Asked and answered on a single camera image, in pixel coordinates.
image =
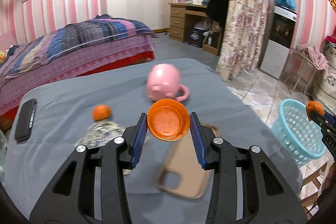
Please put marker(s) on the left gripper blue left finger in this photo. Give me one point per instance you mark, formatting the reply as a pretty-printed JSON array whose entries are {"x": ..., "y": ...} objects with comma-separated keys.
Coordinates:
[{"x": 138, "y": 139}]

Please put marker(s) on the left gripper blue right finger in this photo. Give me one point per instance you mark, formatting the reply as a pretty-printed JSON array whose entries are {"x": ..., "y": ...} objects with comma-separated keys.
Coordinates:
[{"x": 197, "y": 133}]

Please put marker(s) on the orange peel piece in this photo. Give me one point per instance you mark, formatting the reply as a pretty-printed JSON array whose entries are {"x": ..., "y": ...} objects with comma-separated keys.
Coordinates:
[{"x": 313, "y": 106}]

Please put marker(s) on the orange plastic bowl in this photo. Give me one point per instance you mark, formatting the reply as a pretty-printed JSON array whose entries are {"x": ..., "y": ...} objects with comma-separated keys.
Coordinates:
[{"x": 168, "y": 120}]

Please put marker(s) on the tan phone case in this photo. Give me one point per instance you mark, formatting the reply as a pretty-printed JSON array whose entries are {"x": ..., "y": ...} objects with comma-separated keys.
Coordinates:
[{"x": 181, "y": 174}]

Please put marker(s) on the teal plastic laundry basket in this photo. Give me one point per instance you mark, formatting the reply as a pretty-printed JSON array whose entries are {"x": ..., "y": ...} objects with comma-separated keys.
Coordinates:
[{"x": 295, "y": 132}]

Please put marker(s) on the floral covered furniture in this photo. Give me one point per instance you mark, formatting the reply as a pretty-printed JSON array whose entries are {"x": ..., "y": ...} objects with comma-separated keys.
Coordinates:
[{"x": 324, "y": 85}]

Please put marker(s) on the patterned small wrapper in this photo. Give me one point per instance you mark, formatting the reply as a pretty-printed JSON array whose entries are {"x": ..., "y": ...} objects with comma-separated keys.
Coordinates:
[{"x": 100, "y": 133}]

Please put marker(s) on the orange tangerine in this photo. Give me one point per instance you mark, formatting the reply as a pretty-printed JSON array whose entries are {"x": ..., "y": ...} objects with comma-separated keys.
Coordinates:
[{"x": 101, "y": 112}]

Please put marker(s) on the grey bed cover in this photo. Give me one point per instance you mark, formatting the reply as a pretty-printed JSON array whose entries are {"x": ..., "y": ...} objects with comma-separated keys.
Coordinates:
[{"x": 49, "y": 180}]

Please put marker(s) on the pink pig mug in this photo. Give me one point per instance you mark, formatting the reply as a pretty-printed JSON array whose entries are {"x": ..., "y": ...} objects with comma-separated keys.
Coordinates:
[{"x": 163, "y": 82}]

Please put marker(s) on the metal folding rack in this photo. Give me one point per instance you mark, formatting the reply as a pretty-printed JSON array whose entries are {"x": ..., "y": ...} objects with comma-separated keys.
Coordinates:
[{"x": 304, "y": 75}]

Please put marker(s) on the pink clothes on rack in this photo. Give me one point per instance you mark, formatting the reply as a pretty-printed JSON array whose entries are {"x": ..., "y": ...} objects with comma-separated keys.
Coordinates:
[{"x": 317, "y": 58}]

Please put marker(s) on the white water dispenser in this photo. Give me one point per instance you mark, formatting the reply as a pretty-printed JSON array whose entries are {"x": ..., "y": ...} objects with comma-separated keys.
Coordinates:
[{"x": 279, "y": 42}]

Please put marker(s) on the red clothes pile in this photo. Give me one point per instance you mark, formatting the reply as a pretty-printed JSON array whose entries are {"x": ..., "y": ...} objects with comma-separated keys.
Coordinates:
[{"x": 331, "y": 39}]

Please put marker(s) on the bed with plaid quilt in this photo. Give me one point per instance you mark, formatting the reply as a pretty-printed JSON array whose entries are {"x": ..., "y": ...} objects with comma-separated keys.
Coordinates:
[{"x": 103, "y": 42}]

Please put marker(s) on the black box under desk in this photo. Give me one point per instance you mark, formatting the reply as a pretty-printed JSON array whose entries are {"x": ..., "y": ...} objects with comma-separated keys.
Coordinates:
[{"x": 196, "y": 37}]

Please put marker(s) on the black smartphone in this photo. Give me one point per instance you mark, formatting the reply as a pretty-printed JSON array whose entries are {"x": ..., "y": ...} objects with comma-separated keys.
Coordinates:
[{"x": 25, "y": 120}]

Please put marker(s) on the wooden desk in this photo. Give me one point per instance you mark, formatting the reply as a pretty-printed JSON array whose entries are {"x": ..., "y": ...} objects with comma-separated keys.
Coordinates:
[{"x": 184, "y": 17}]

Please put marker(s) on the floral curtain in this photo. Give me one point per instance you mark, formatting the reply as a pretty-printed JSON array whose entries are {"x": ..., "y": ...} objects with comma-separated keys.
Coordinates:
[{"x": 243, "y": 37}]

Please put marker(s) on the yellow duck plush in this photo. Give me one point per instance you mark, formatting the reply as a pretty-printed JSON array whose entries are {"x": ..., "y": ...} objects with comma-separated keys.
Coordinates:
[{"x": 3, "y": 56}]

